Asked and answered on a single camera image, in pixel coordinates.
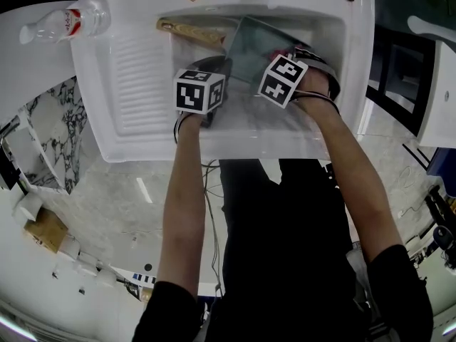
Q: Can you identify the cardboard box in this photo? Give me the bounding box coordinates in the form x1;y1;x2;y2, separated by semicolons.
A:
23;207;70;254

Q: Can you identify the person's black clothing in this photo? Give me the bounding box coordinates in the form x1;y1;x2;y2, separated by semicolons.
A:
131;158;435;342

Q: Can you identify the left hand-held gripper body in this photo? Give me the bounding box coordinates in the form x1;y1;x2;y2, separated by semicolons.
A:
173;56;233;130

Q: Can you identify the thin grey cable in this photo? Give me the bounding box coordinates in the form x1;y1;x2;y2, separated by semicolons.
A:
200;159;224;296

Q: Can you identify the clear plastic bottle red label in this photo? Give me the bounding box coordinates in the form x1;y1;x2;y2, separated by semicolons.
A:
19;0;112;46

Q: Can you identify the person's left forearm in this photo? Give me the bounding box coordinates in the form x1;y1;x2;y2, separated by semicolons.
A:
155;113;219;301

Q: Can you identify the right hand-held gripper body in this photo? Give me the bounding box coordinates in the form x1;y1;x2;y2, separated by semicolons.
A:
256;47;341;110

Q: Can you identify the person's right forearm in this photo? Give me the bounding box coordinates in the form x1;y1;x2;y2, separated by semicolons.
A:
296;72;406;265

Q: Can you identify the white ceramic sink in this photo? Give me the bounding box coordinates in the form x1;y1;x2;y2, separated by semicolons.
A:
70;0;377;164

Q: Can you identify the marble patterned cabinet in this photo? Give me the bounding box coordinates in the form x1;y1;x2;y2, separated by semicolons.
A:
0;76;88;196

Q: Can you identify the dark glass cabinet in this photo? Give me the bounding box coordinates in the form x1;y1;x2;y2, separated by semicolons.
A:
366;25;436;137

